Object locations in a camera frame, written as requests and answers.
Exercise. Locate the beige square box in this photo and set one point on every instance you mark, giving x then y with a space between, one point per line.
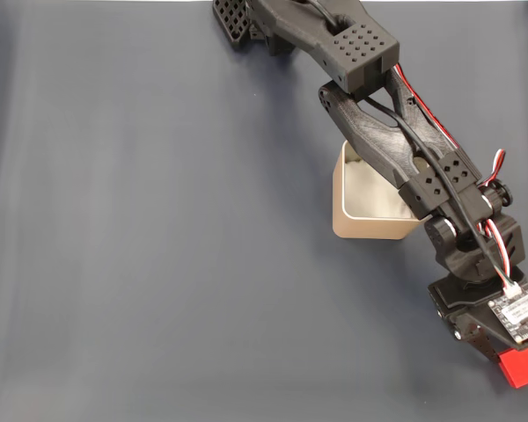
365 228

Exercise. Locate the camera circuit board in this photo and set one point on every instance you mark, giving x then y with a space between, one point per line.
521 310

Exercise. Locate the white crumpled tissue paper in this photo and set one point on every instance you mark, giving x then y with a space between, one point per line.
365 193

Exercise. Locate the red cube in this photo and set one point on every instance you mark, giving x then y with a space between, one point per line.
523 367

